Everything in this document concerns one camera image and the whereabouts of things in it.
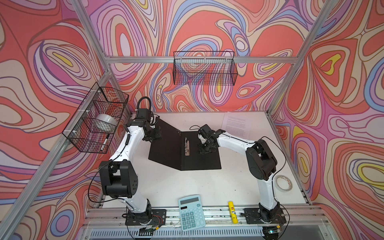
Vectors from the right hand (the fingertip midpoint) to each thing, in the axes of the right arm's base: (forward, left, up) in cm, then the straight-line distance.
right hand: (202, 154), depth 94 cm
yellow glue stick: (-33, -13, 0) cm, 35 cm away
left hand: (+7, +25, +14) cm, 30 cm away
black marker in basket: (-5, +49, +24) cm, 55 cm away
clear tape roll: (-19, -45, -2) cm, 49 cm away
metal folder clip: (+6, +10, 0) cm, 11 cm away
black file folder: (+5, +14, -2) cm, 15 cm away
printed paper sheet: (+27, -29, -2) cm, 40 cm away
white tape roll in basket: (+4, +48, +31) cm, 57 cm away
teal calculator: (-32, +8, 0) cm, 33 cm away
